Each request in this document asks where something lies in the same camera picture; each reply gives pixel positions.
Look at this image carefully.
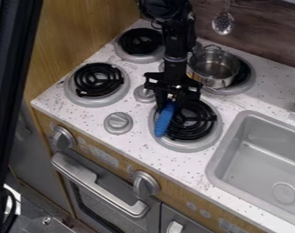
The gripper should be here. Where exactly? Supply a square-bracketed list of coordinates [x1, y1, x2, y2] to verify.
[142, 56, 205, 116]

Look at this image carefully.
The silver pot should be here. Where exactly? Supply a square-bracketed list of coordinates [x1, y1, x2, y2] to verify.
[185, 44, 243, 91]

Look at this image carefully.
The toy stove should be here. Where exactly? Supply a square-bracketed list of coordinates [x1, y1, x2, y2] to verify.
[62, 26, 258, 154]

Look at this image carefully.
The silver slotted spoon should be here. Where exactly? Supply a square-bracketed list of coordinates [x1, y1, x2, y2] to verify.
[210, 0, 237, 36]

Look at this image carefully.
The toy sink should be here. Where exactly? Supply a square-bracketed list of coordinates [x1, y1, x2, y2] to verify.
[204, 109, 295, 230]

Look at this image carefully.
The black metal post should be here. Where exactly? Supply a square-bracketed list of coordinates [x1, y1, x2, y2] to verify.
[0, 0, 45, 233]

